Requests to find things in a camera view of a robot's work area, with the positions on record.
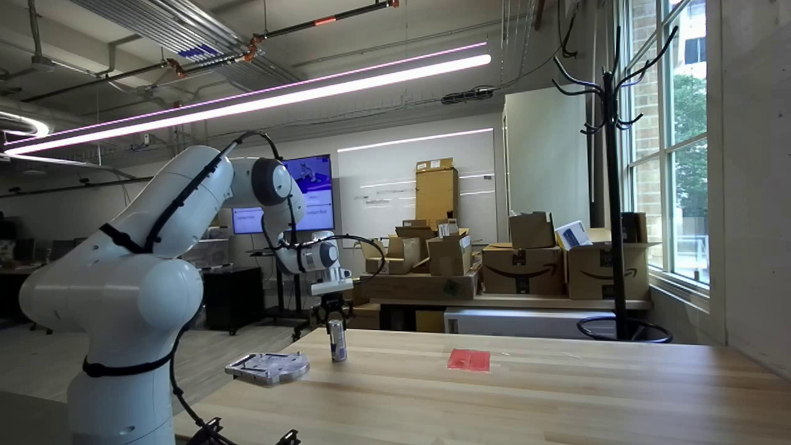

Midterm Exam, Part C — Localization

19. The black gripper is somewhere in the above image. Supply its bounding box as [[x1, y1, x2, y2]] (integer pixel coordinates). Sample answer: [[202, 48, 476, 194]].
[[322, 292, 349, 331]]

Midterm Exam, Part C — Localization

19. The white can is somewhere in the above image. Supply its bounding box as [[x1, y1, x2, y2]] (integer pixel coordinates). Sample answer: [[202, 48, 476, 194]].
[[327, 319, 349, 367]]

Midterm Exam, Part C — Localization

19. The silver flat object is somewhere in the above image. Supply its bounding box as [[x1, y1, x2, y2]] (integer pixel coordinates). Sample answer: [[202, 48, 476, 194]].
[[223, 350, 312, 388]]

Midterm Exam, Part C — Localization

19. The long flat cardboard box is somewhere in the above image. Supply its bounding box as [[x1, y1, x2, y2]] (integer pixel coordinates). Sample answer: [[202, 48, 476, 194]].
[[354, 273, 479, 305]]

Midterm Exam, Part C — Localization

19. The black cabinet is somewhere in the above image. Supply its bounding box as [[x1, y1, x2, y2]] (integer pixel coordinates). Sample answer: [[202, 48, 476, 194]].
[[199, 263, 267, 337]]

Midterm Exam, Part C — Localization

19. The medium cardboard box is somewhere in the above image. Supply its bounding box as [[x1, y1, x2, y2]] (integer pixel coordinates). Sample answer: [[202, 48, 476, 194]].
[[424, 233, 475, 279]]

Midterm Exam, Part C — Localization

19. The small monitor screen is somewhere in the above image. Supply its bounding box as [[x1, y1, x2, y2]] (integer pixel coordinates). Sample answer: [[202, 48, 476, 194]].
[[229, 205, 267, 238]]

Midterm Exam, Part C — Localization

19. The red square paper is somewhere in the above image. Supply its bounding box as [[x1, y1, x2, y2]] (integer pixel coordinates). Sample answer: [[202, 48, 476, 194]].
[[448, 347, 495, 373]]

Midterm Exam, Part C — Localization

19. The whiteboard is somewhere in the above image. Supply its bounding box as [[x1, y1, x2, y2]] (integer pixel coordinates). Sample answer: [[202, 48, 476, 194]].
[[333, 127, 498, 248]]

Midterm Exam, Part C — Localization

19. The tall cardboard box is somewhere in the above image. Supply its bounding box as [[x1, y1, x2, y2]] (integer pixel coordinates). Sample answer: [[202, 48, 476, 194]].
[[412, 157, 461, 230]]

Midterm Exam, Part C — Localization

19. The cardboard box with smile logo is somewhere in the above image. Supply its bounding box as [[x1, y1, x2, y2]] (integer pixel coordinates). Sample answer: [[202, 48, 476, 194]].
[[479, 243, 568, 299], [563, 240, 652, 303]]

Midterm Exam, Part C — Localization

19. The small plain cardboard box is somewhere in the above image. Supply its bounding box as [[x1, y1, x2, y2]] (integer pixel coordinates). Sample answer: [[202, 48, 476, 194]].
[[507, 211, 559, 252]]

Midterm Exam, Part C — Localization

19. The long ceiling light bar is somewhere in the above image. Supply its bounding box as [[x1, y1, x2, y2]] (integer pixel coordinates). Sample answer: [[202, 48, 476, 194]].
[[0, 53, 495, 162]]

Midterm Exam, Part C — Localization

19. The white and blue box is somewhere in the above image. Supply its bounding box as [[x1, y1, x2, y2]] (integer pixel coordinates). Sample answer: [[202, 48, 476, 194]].
[[554, 219, 596, 252]]

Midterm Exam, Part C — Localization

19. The black coat rack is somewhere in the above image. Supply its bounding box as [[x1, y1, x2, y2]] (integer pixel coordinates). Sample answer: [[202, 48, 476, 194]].
[[548, 23, 683, 347]]

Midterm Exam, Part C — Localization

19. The large wall screen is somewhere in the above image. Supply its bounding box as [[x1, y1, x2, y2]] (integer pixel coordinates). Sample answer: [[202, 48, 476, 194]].
[[282, 154, 339, 236]]

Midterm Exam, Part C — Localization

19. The window with white frame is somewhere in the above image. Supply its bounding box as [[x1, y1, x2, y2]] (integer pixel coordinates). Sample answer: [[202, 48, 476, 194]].
[[618, 0, 712, 292]]

